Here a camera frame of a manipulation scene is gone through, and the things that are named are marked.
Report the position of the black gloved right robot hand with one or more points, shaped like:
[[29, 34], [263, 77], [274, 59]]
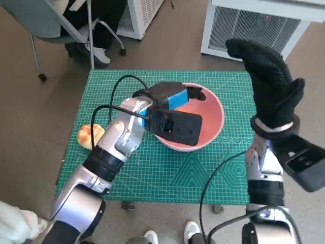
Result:
[[274, 89]]

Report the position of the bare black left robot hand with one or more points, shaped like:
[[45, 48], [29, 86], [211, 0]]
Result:
[[175, 94]]

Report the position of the pink bowl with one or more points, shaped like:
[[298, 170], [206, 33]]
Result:
[[213, 114]]

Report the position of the round toy bread bun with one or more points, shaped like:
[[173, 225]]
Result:
[[86, 136]]

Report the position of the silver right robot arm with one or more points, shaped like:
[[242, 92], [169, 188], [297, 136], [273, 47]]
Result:
[[264, 188]]

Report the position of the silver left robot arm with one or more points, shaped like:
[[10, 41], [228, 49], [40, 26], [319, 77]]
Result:
[[119, 132]]

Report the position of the large white grilled cabinet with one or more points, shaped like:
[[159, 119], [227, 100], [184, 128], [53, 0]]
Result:
[[254, 25]]

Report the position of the green cutting mat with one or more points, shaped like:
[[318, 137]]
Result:
[[165, 172]]

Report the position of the small white grilled cabinet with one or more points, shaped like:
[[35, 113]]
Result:
[[144, 15]]

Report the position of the person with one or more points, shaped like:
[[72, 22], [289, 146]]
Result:
[[106, 25]]

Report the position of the dark table foot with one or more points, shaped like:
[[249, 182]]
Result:
[[218, 208], [127, 205]]

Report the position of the white shoe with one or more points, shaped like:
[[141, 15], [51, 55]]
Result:
[[151, 236], [191, 228]]

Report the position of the white cloth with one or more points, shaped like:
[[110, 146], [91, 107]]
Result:
[[15, 223]]

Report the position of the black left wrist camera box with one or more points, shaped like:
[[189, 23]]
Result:
[[177, 124]]

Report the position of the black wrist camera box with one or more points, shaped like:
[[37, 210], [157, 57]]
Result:
[[304, 162], [177, 124]]

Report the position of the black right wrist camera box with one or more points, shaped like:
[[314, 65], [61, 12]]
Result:
[[304, 162]]

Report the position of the grey chair with metal frame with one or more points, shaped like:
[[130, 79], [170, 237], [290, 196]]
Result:
[[25, 17]]

